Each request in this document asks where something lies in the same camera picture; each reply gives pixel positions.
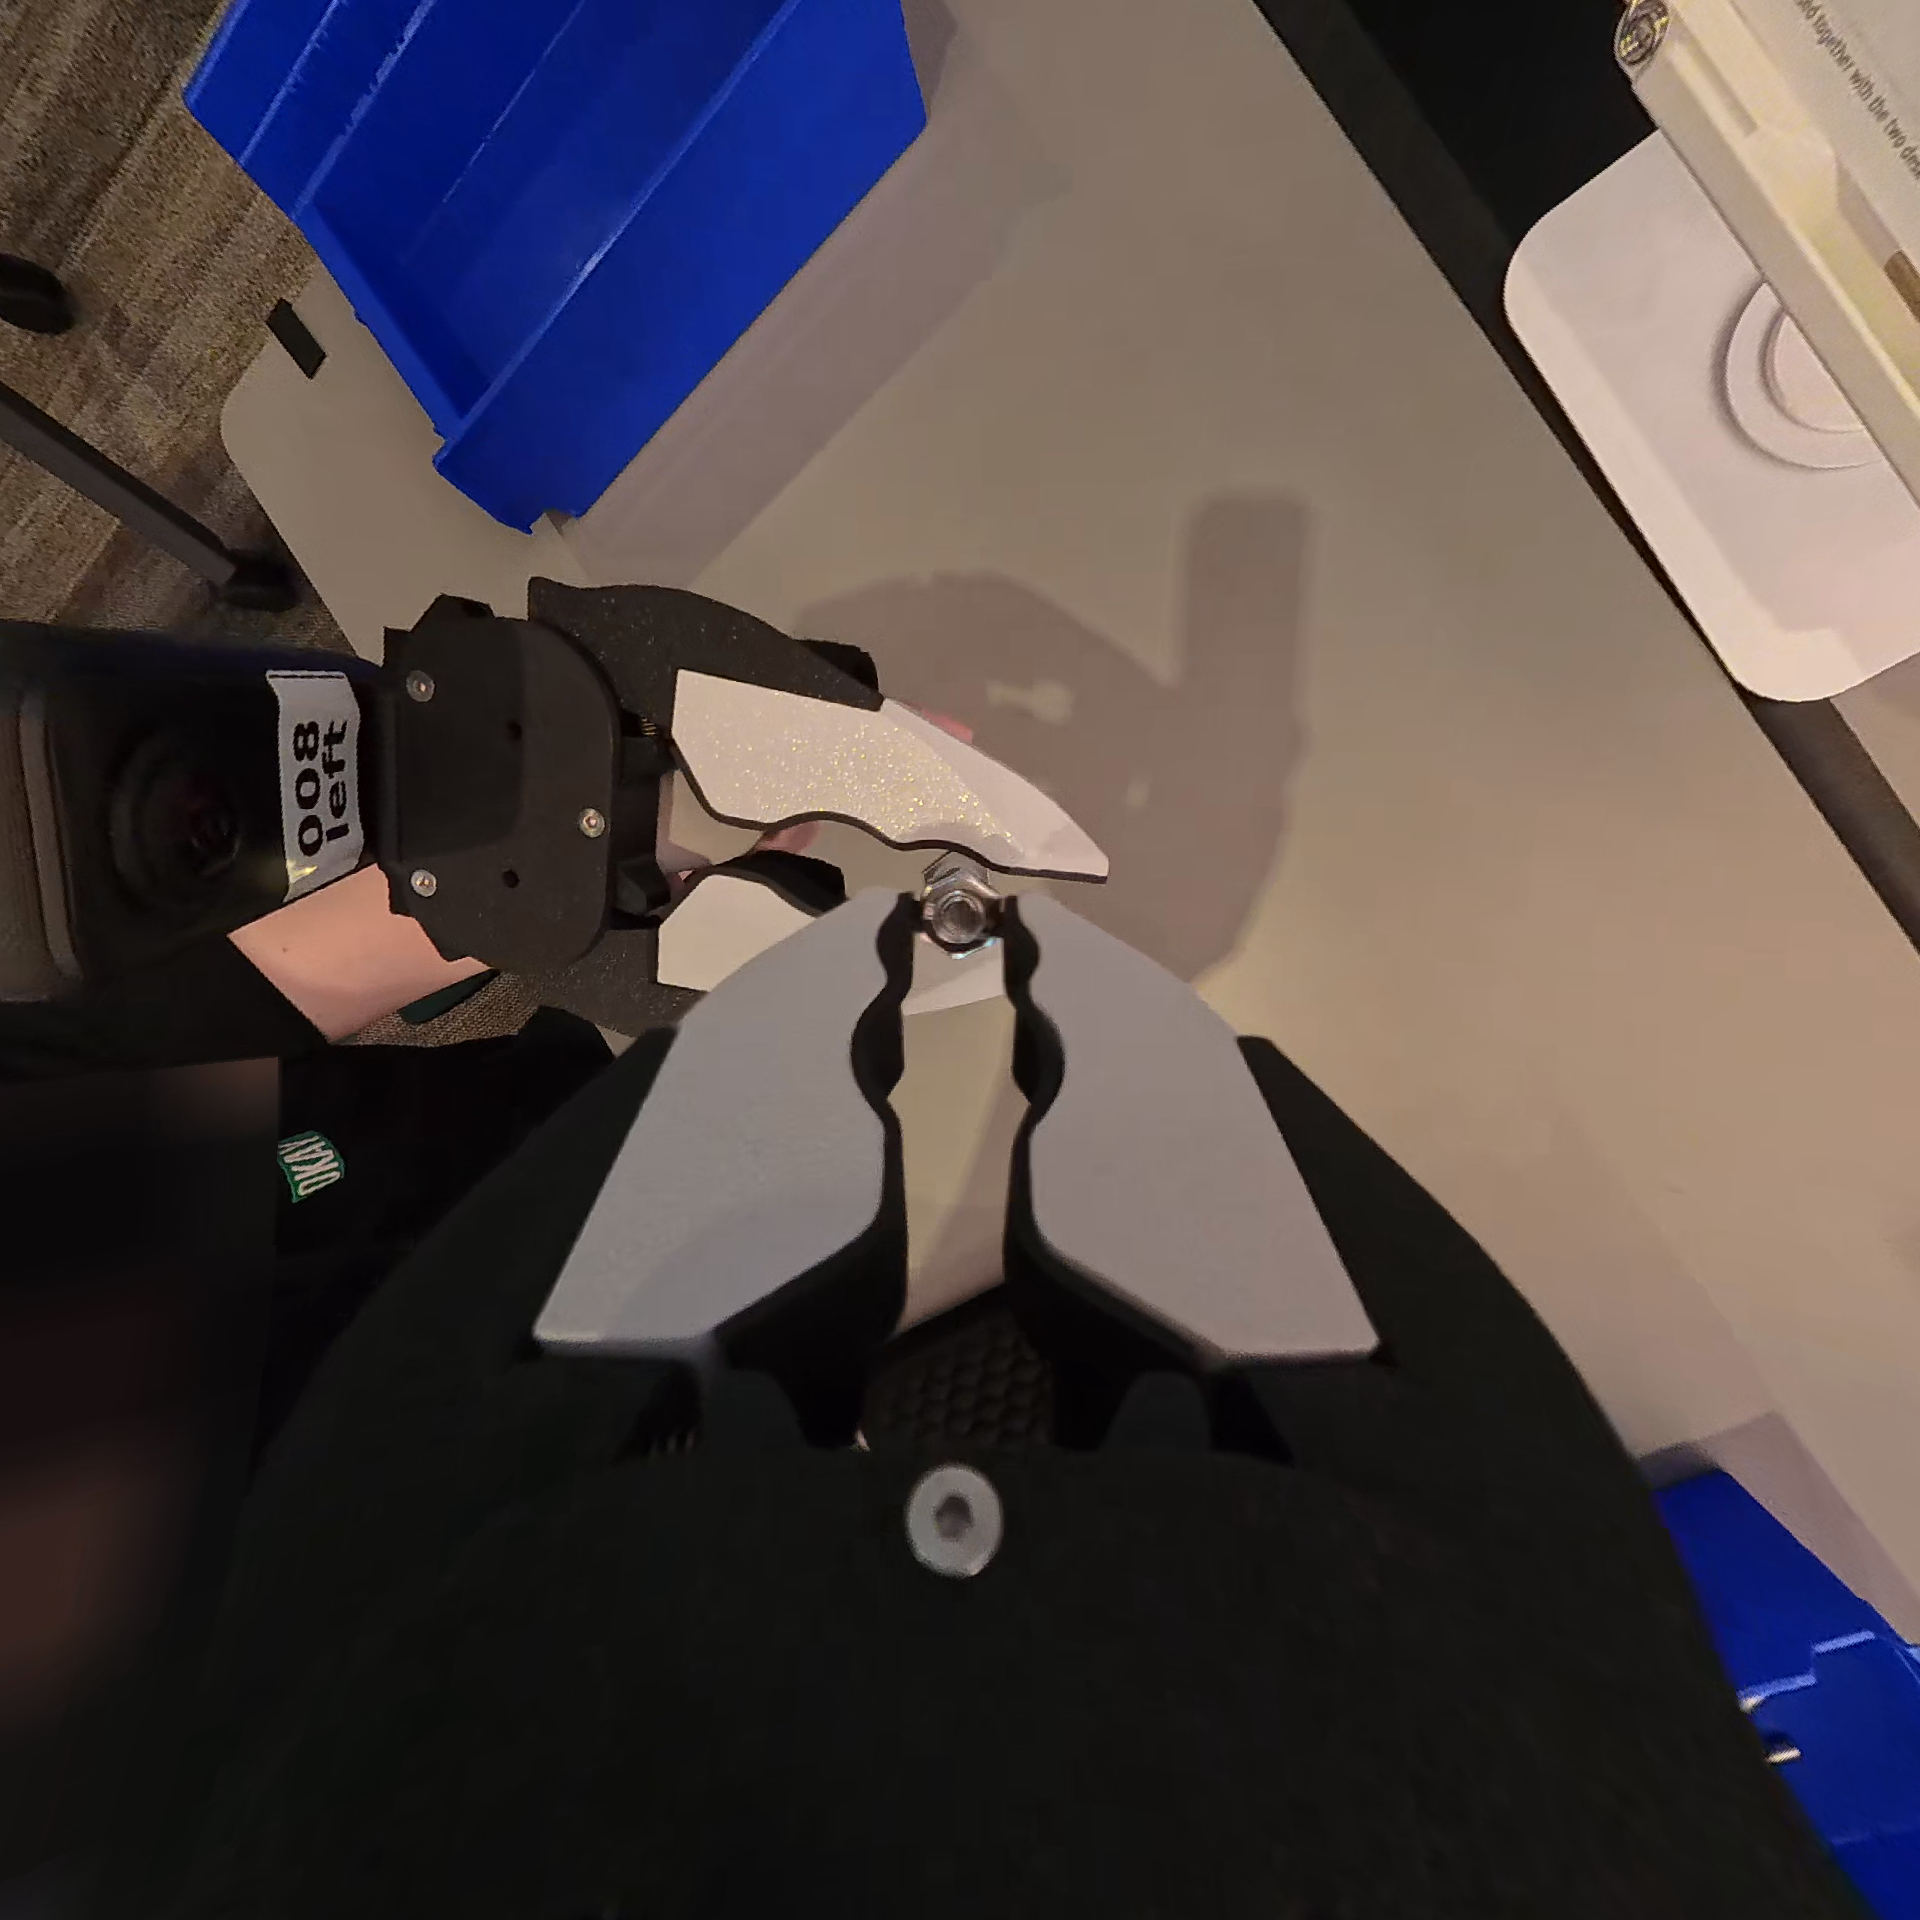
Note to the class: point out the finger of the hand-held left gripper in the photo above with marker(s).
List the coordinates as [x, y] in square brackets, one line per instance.
[857, 773]
[719, 931]

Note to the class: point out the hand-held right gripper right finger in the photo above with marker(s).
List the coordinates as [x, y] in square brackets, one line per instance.
[1185, 1185]

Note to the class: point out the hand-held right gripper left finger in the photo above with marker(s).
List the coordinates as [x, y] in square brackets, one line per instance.
[719, 1169]

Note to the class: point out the silver hex bolt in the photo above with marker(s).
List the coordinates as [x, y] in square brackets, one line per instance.
[958, 917]

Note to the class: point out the blue plastic bin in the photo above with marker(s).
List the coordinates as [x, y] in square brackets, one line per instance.
[1830, 1695]
[524, 225]

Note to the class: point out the person's left forearm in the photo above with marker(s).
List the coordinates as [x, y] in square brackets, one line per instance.
[329, 960]

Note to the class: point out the black textured elbow pad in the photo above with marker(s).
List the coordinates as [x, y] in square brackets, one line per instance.
[960, 1378]

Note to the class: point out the person's left hand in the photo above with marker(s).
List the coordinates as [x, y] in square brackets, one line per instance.
[782, 845]

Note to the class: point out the black furniture foot bar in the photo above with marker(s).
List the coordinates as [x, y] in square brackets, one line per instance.
[136, 504]

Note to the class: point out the black tape strip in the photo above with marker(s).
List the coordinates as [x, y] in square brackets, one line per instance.
[299, 336]

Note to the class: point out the black caster wheel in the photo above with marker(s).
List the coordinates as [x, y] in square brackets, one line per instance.
[31, 291]

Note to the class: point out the white display stand base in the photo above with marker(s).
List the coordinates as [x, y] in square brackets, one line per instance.
[1667, 451]

